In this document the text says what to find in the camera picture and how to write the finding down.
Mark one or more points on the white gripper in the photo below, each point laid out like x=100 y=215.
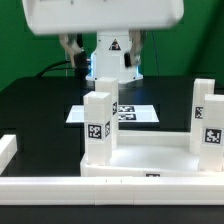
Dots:
x=81 y=16

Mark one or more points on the white desk top tray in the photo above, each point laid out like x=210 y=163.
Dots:
x=149 y=153

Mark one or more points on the fiducial marker plate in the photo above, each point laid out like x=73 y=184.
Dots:
x=126 y=113

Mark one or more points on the white left fence block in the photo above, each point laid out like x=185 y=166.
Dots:
x=8 y=148

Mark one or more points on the white front fence bar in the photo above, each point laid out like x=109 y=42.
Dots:
x=111 y=191

